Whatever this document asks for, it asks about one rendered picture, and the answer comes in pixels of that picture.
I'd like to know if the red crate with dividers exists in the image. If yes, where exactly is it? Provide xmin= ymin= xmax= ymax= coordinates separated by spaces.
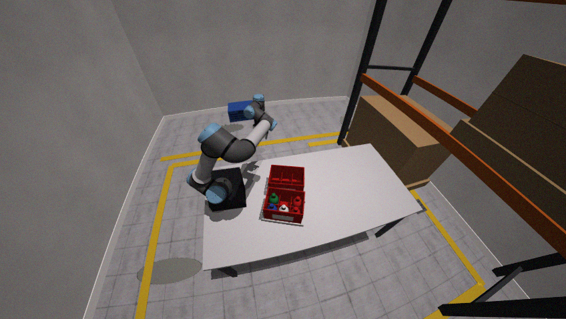
xmin=268 ymin=165 xmax=304 ymax=191
xmin=263 ymin=188 xmax=305 ymax=224

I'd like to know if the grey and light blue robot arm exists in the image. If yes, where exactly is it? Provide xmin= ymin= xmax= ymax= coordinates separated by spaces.
xmin=186 ymin=94 xmax=277 ymax=204

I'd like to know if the green bottle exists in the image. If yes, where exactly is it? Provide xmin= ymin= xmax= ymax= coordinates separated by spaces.
xmin=269 ymin=193 xmax=279 ymax=204

